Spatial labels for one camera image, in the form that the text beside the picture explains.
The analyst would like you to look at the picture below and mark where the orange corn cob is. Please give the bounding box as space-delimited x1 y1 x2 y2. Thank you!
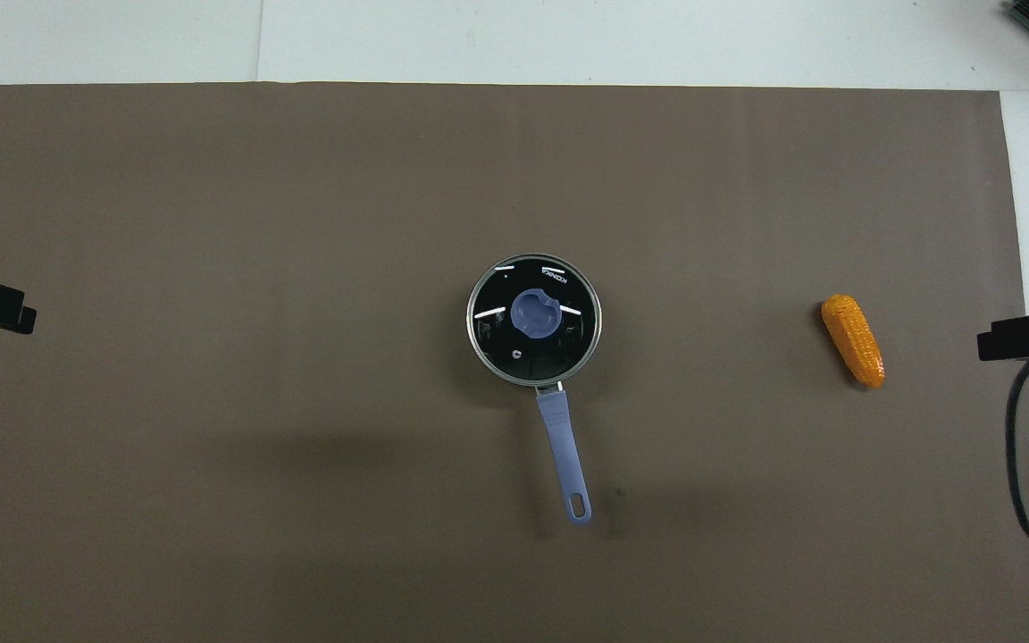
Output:
820 294 886 389

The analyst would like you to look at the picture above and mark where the brown table mat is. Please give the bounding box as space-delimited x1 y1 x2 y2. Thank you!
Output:
0 82 1029 643

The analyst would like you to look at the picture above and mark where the glass lid with lavender knob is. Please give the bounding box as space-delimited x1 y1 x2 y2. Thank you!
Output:
466 255 603 388

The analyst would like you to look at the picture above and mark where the dark pot with lavender handle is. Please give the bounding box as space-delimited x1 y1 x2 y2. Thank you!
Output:
466 255 603 526

